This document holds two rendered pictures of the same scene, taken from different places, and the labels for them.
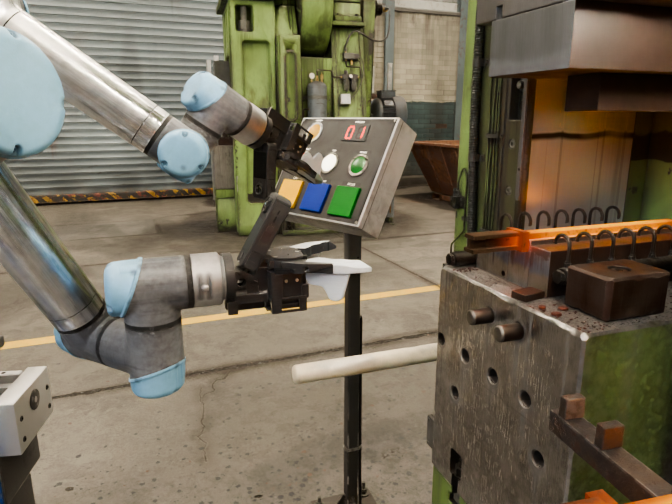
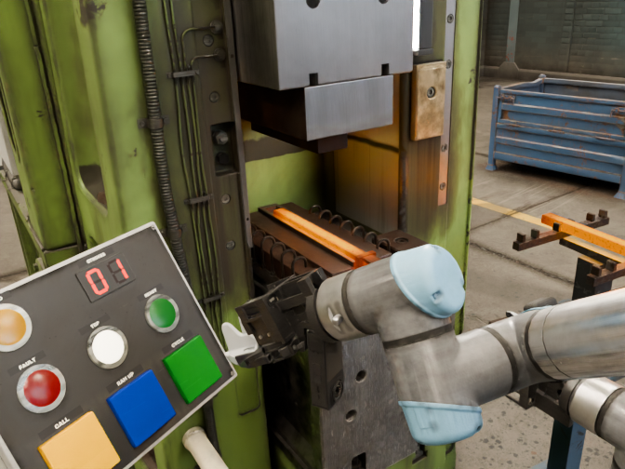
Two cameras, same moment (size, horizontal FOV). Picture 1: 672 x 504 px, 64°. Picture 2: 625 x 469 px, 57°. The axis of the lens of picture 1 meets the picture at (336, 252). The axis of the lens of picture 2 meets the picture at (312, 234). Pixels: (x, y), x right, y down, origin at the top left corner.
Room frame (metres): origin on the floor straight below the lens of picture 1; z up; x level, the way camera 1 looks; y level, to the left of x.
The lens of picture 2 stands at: (1.24, 0.73, 1.52)
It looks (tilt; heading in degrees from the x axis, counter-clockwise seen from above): 23 degrees down; 258
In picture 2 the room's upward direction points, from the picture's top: 3 degrees counter-clockwise
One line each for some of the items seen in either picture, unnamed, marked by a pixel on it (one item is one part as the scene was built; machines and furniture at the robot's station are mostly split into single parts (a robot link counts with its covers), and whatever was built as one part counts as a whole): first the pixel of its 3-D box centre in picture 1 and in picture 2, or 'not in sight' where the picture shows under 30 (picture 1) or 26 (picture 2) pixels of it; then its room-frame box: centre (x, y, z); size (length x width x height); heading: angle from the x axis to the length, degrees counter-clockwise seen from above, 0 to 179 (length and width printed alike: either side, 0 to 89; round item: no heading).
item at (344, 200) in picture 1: (344, 202); (192, 368); (1.27, -0.02, 1.01); 0.07 x 0.05 x 0.07; 45
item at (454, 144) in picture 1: (471, 172); not in sight; (7.90, -1.97, 0.42); 1.89 x 1.20 x 0.85; 22
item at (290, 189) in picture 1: (290, 193); (79, 454); (1.41, 0.12, 1.01); 0.07 x 0.05 x 0.07; 45
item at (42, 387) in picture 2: not in sight; (42, 388); (1.45, 0.09, 1.09); 0.05 x 0.03 x 0.04; 20
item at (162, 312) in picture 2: (358, 165); (162, 313); (1.30, -0.05, 1.09); 0.05 x 0.03 x 0.04; 20
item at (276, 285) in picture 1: (264, 278); (545, 378); (0.76, 0.10, 0.97); 0.12 x 0.08 x 0.09; 110
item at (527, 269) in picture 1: (601, 248); (301, 247); (1.00, -0.51, 0.96); 0.42 x 0.20 x 0.09; 110
